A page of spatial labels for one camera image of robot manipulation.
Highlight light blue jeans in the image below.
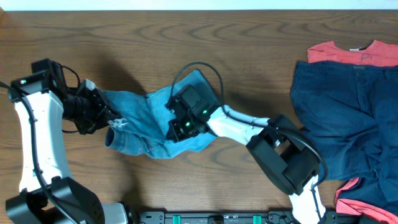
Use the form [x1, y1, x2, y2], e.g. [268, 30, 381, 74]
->
[103, 70, 218, 159]

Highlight dark navy shorts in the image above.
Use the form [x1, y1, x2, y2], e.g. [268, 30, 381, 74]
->
[290, 60, 398, 215]

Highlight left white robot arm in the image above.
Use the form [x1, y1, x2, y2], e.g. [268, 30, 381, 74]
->
[1, 58, 132, 223]

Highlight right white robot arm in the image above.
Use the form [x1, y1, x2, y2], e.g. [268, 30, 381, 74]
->
[167, 85, 327, 223]

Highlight red t-shirt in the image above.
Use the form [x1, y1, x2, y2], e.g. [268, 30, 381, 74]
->
[307, 39, 398, 224]

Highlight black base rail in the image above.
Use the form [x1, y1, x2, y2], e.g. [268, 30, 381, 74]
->
[134, 211, 299, 224]

